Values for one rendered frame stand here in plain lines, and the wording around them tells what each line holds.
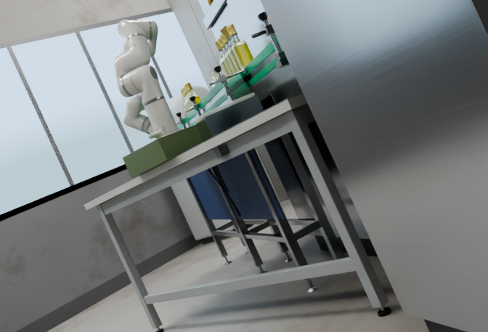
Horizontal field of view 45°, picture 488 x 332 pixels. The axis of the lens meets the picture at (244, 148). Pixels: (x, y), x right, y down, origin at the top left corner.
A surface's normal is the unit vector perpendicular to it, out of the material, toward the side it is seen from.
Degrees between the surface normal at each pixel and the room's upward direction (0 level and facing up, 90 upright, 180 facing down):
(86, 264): 90
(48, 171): 90
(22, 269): 90
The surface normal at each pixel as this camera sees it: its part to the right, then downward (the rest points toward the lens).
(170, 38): 0.60, -0.27
